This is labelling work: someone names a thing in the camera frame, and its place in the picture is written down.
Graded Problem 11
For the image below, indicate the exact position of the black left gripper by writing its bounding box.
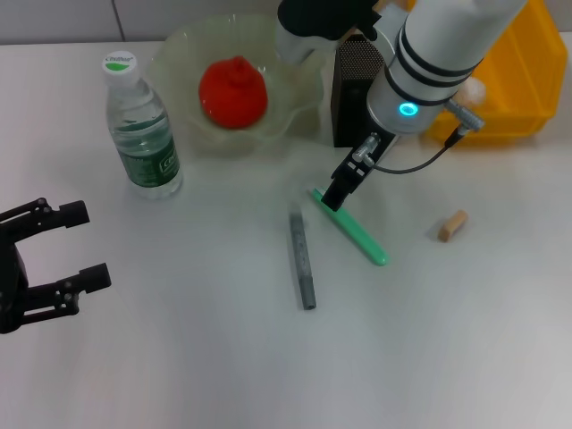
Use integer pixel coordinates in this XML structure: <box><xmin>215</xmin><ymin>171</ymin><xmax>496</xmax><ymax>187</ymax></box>
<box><xmin>0</xmin><ymin>198</ymin><xmax>113</xmax><ymax>334</ymax></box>

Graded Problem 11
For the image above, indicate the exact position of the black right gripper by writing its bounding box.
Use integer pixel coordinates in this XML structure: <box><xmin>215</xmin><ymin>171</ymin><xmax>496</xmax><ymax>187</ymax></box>
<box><xmin>322</xmin><ymin>131</ymin><xmax>399</xmax><ymax>211</ymax></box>

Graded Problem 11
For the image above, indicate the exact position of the green pen with white clip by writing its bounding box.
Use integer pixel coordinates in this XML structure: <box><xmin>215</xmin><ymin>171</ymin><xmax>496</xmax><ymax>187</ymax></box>
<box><xmin>307</xmin><ymin>187</ymin><xmax>390</xmax><ymax>268</ymax></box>

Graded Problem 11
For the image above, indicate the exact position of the grey pen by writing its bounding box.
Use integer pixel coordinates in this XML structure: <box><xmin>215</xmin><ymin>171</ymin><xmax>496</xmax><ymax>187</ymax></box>
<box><xmin>287</xmin><ymin>200</ymin><xmax>317</xmax><ymax>313</ymax></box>

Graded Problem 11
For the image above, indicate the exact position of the clear green-label water bottle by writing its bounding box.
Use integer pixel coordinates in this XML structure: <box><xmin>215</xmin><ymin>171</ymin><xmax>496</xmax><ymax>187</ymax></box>
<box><xmin>101</xmin><ymin>51</ymin><xmax>184</xmax><ymax>201</ymax></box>

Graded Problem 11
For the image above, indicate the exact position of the small wooden cork block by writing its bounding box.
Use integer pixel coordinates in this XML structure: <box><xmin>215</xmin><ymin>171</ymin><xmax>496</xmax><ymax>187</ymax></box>
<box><xmin>436</xmin><ymin>209</ymin><xmax>469</xmax><ymax>244</ymax></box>

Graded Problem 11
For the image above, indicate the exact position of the white paper ball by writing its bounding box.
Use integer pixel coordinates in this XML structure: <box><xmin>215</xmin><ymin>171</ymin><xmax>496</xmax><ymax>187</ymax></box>
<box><xmin>462</xmin><ymin>78</ymin><xmax>487</xmax><ymax>106</ymax></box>

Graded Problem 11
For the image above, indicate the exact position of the black mesh pen holder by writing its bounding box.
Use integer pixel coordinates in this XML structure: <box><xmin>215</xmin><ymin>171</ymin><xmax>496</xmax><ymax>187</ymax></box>
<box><xmin>330</xmin><ymin>38</ymin><xmax>385</xmax><ymax>148</ymax></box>

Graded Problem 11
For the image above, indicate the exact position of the red-orange fruit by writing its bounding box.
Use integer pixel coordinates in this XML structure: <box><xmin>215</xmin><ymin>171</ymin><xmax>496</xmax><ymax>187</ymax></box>
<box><xmin>198</xmin><ymin>55</ymin><xmax>271</xmax><ymax>130</ymax></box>

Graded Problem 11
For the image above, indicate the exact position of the wavy glass fruit bowl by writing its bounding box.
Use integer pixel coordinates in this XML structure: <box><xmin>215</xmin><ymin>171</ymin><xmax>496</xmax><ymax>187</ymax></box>
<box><xmin>149</xmin><ymin>13</ymin><xmax>325</xmax><ymax>158</ymax></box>

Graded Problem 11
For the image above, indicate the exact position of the yellow plastic bin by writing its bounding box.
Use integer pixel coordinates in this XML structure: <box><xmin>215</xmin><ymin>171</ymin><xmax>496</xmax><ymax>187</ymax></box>
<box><xmin>404</xmin><ymin>0</ymin><xmax>568</xmax><ymax>138</ymax></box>

